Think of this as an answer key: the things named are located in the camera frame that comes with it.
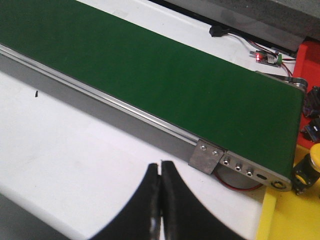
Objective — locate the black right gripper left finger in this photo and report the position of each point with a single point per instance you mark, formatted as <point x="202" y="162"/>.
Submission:
<point x="140" y="218"/>

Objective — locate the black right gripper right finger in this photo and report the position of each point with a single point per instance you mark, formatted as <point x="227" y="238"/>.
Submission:
<point x="184" y="216"/>

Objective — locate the yellow mushroom push button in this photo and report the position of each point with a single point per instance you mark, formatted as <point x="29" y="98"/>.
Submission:
<point x="307" y="172"/>

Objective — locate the yellow plastic bin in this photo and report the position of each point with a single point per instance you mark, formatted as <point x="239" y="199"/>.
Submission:
<point x="287" y="216"/>

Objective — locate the green conveyor belt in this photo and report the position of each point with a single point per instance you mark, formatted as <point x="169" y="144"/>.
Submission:
<point x="245" y="112"/>

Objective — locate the push button black base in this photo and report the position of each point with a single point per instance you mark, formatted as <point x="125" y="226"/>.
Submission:
<point x="311" y="105"/>

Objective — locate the black motor driver board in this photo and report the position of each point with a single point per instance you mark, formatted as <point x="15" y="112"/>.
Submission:
<point x="267" y="58"/>

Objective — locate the red plastic bin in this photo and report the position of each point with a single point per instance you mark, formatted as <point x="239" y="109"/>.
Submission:
<point x="307" y="67"/>

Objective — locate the steel conveyor support bracket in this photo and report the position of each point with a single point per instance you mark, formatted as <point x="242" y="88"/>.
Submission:
<point x="206" y="157"/>

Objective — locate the black cable connector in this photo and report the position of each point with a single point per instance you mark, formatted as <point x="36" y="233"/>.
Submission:
<point x="218" y="31"/>

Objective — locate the aluminium conveyor frame rail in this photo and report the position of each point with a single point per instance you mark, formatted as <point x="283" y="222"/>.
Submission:
<point x="231" y="160"/>

